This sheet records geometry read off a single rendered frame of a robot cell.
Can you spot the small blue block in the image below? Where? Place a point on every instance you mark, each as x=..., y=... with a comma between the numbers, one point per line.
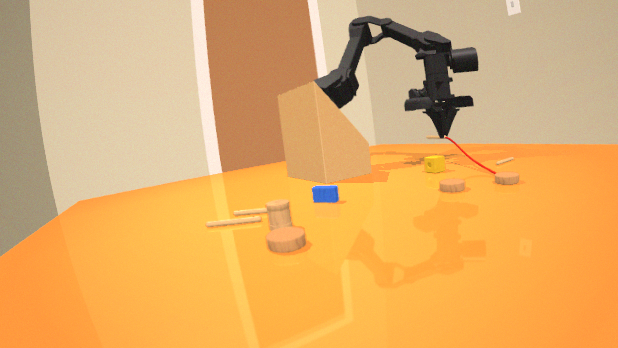
x=325, y=194

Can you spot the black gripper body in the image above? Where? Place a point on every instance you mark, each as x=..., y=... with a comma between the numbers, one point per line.
x=438, y=87

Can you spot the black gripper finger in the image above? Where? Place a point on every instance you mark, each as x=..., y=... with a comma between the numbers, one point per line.
x=450, y=115
x=438, y=117

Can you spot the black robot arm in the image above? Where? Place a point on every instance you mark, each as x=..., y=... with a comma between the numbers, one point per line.
x=341, y=84

